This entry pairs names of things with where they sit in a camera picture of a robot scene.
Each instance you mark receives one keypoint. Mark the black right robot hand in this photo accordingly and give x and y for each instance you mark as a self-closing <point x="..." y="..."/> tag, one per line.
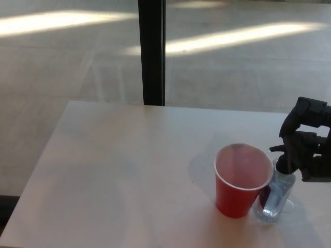
<point x="307" y="144"/>

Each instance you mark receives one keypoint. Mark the black window frame post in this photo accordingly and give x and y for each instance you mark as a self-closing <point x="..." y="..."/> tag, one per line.
<point x="152" y="51"/>

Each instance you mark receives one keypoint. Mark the clear soap pump bottle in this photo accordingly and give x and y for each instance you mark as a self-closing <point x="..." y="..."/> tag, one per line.
<point x="276" y="188"/>

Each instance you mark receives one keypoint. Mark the red plastic cup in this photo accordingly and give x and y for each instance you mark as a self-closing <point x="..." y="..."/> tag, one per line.
<point x="234" y="193"/>

